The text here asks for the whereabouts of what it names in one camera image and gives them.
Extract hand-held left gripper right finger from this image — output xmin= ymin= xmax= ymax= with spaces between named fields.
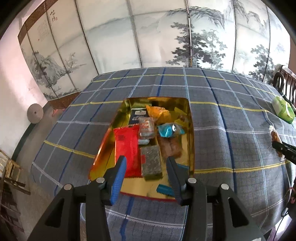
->
xmin=166 ymin=156 xmax=265 ymax=241

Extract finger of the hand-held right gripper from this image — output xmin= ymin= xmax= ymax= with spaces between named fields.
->
xmin=276 ymin=151 xmax=296 ymax=165
xmin=272 ymin=141 xmax=296 ymax=154

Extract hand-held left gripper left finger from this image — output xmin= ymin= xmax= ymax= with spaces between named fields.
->
xmin=28 ymin=156 xmax=127 ymax=241

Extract clear packet orange sticks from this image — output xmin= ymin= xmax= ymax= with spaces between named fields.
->
xmin=269 ymin=125 xmax=286 ymax=161

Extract gold tin tray red sides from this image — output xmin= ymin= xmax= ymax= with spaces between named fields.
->
xmin=88 ymin=97 xmax=195 ymax=202

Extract dark sesame bar packet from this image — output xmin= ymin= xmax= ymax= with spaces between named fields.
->
xmin=140 ymin=146 xmax=163 ymax=181

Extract red snack packet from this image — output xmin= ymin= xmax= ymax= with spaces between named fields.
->
xmin=113 ymin=125 xmax=141 ymax=178

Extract brown bar clear packet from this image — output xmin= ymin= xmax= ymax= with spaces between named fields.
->
xmin=158 ymin=137 xmax=183 ymax=160

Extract reddish grain bar packet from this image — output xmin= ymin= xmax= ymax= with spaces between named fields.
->
xmin=139 ymin=117 xmax=155 ymax=139

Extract yellow snack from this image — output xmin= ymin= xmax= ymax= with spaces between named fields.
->
xmin=173 ymin=108 xmax=189 ymax=127

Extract orange snack packet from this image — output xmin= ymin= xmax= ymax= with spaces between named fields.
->
xmin=146 ymin=105 xmax=173 ymax=127

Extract blue cracker packet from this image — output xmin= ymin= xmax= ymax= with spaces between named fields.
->
xmin=128 ymin=109 xmax=151 ymax=145

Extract green tissue pack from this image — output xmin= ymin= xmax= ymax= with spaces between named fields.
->
xmin=271 ymin=95 xmax=296 ymax=124

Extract grey plaid tablecloth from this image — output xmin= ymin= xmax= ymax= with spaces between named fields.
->
xmin=31 ymin=67 xmax=296 ymax=241

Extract dark wooden chair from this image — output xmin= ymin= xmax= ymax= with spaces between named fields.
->
xmin=273 ymin=65 xmax=296 ymax=108

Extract small wooden stool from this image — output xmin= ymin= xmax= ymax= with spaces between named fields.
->
xmin=0 ymin=149 xmax=30 ymax=197

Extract round grey disc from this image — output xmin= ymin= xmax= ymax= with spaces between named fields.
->
xmin=27 ymin=103 xmax=44 ymax=124

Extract painted folding screen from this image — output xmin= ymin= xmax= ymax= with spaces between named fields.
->
xmin=18 ymin=0 xmax=290 ymax=109

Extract thin cable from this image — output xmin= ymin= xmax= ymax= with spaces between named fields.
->
xmin=279 ymin=185 xmax=296 ymax=230

